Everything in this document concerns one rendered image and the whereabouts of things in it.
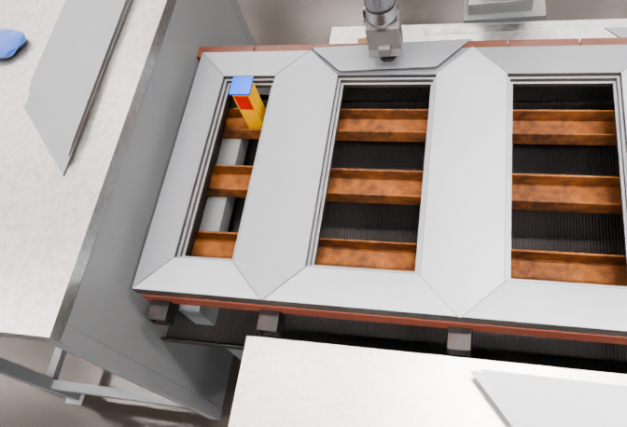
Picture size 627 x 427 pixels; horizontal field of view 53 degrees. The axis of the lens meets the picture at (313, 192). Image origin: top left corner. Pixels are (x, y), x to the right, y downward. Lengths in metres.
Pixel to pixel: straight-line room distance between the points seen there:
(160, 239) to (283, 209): 0.32
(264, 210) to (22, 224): 0.56
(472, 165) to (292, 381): 0.66
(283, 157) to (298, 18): 1.60
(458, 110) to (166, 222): 0.79
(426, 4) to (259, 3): 0.83
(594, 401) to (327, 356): 0.57
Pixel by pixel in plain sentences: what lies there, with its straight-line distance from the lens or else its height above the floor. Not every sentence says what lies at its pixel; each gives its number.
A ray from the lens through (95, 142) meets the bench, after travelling 1.60.
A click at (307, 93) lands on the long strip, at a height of 0.85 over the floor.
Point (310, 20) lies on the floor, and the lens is 3.11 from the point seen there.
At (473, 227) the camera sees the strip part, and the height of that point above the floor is 0.85.
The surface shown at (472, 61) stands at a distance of 1.73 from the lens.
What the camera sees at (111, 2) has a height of 1.07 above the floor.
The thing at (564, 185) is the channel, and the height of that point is 0.68.
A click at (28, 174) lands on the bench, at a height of 1.05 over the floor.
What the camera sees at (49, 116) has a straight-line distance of 1.70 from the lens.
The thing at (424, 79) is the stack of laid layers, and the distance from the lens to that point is 1.71.
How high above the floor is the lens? 2.18
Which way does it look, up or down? 59 degrees down
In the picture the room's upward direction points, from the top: 23 degrees counter-clockwise
